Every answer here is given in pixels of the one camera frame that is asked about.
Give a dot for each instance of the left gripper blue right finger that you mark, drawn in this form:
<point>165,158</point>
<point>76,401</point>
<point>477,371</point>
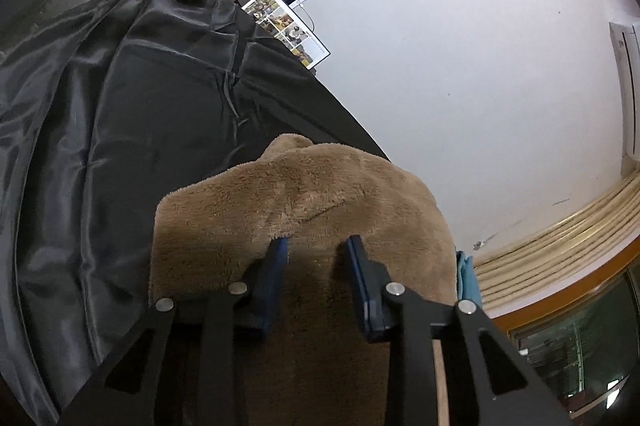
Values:
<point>487,381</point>

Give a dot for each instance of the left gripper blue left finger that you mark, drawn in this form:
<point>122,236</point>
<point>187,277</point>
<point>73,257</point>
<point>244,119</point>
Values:
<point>180,363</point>

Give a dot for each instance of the brown fleece sweater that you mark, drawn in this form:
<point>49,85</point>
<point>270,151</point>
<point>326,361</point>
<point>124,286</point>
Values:
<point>315,368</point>

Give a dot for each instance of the blue fleece garment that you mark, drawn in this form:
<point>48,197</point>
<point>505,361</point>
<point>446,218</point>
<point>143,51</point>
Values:
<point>467,284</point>

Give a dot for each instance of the cream curtain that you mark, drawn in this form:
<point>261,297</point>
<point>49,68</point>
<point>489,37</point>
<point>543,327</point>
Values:
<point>525,267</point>

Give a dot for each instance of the black satin sheet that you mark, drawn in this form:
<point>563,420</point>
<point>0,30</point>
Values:
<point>106,107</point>

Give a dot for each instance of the white air conditioner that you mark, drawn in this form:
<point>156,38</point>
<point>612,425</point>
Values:
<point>625,41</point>

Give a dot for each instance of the window with wooden frame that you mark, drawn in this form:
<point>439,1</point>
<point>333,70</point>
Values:
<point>583,341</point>

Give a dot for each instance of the photo collage frame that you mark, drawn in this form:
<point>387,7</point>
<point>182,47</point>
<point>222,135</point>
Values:
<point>281,22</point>

